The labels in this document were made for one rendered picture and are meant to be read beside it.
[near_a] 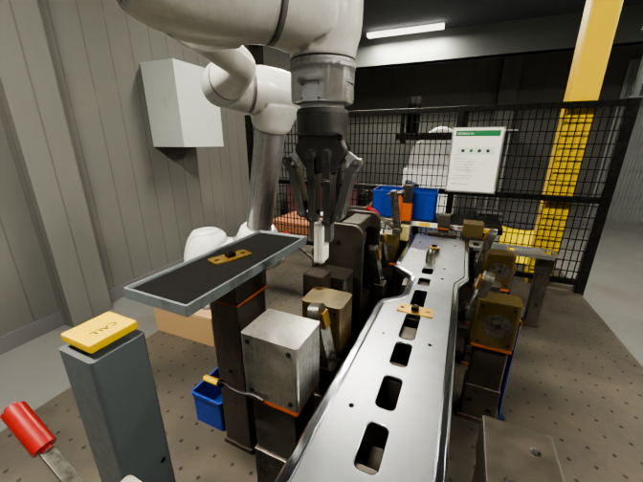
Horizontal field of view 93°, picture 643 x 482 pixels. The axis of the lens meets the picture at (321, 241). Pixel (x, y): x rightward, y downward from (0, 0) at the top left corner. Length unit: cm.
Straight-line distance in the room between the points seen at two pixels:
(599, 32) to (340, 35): 147
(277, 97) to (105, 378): 79
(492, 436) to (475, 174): 135
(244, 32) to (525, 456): 59
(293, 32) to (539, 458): 58
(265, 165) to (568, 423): 112
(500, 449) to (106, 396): 49
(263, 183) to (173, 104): 229
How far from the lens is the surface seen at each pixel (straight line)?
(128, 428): 54
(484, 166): 169
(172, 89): 330
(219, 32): 42
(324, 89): 43
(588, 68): 179
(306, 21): 43
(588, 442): 108
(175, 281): 58
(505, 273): 114
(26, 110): 286
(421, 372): 61
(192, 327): 121
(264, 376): 52
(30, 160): 283
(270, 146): 104
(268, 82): 98
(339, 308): 60
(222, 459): 88
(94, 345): 46
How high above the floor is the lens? 139
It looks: 18 degrees down
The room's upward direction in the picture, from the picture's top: straight up
